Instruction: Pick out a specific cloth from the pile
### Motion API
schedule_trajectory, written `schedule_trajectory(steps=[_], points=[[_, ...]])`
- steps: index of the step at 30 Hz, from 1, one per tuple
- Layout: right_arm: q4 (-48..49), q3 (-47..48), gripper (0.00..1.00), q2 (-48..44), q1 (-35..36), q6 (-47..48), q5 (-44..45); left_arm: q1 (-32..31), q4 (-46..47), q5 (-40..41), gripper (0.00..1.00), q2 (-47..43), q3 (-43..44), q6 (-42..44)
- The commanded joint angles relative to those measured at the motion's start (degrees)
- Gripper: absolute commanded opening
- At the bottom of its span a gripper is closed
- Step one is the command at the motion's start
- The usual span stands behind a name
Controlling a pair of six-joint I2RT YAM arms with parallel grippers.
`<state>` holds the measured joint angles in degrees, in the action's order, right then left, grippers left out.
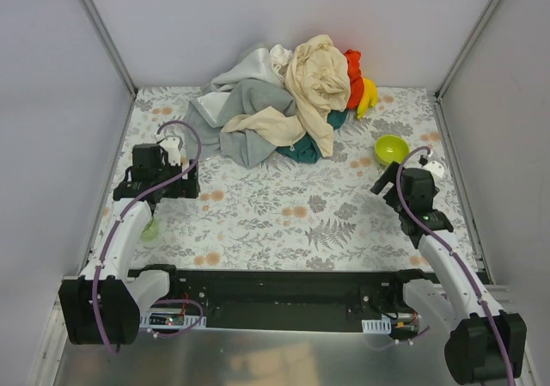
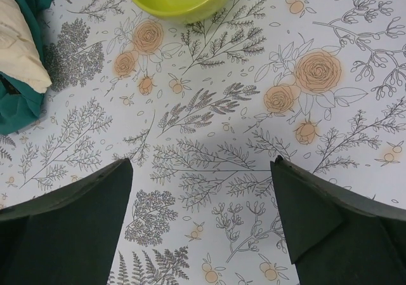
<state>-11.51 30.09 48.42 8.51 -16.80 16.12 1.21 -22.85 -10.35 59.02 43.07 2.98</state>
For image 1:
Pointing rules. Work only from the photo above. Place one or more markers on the right aluminium frame post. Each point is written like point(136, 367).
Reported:
point(468, 45)

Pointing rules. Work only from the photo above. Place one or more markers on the cream beige cloth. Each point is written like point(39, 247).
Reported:
point(317, 78)

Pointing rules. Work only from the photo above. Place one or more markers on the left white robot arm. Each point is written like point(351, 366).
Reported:
point(101, 306)

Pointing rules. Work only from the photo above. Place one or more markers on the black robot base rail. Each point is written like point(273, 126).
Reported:
point(337, 302)

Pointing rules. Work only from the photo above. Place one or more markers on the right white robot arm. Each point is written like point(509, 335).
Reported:
point(483, 342)

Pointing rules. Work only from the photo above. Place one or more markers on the left aluminium frame post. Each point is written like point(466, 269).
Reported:
point(109, 46)

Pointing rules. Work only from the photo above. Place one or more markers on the white small cloth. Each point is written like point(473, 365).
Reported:
point(280, 58)

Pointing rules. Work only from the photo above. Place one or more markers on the floral patterned table mat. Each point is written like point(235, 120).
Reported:
point(285, 215)

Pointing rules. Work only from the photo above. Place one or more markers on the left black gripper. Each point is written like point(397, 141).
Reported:
point(189, 184)

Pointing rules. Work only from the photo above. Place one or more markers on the grey sweatshirt cloth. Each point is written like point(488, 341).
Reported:
point(247, 88)

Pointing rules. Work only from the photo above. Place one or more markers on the yellow cloth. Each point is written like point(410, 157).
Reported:
point(369, 98)

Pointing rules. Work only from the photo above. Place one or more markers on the aluminium frame post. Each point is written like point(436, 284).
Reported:
point(109, 46)
point(468, 45)

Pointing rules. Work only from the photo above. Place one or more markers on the light green small cup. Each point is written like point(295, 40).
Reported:
point(150, 231)

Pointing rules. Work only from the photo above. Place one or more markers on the teal green cloth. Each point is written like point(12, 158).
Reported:
point(306, 150)

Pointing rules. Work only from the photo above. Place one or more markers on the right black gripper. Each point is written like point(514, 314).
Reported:
point(388, 180)

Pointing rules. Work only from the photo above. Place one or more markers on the lime green bowl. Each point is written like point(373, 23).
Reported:
point(391, 148)

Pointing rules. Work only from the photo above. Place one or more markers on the orange red cloth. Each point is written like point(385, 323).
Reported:
point(355, 76)

